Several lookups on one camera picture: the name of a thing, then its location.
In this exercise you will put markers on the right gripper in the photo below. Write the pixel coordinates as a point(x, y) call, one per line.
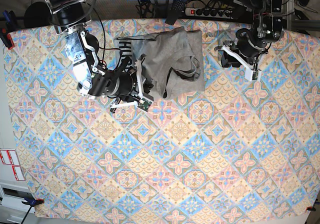
point(117, 84)

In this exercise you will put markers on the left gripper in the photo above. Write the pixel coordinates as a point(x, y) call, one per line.
point(249, 50)

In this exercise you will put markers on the grey T-shirt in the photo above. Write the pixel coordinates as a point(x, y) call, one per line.
point(173, 62)

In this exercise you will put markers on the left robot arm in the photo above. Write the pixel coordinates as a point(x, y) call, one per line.
point(267, 28)

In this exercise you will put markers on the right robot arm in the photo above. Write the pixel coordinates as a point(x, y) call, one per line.
point(69, 18)

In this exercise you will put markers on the white power strip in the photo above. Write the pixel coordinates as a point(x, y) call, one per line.
point(210, 12)

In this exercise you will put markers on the black brush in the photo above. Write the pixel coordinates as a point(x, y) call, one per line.
point(176, 9)

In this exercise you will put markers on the patterned tablecloth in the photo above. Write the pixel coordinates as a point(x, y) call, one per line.
point(237, 152)

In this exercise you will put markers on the black round stool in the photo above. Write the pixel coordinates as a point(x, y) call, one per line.
point(36, 15)

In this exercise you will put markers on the blue clamp top left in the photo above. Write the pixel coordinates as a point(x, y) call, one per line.
point(5, 35)

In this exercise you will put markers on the blue clamp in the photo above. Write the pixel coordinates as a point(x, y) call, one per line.
point(5, 35)
point(31, 202)

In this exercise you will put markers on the red white labels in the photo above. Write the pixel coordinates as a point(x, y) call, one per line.
point(9, 158)

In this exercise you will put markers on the blue clamp bottom left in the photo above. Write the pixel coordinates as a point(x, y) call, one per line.
point(31, 202)

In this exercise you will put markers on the red clamp bottom right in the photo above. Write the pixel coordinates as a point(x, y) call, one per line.
point(311, 209)

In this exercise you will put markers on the white drawer cabinet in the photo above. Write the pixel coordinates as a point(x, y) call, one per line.
point(13, 193)

